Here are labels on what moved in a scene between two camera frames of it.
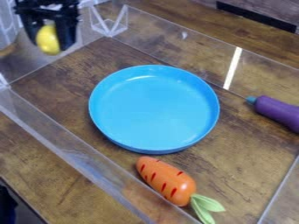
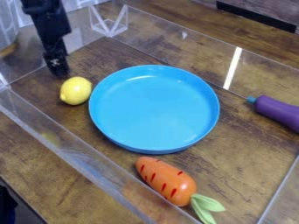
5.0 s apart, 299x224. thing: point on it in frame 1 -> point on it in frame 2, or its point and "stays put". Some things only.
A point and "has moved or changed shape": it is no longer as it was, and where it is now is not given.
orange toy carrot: [176, 186] stays put
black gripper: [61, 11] -> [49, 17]
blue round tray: [154, 108] stays put
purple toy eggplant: [280, 112] stays put
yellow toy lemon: [47, 39] has moved or changed shape
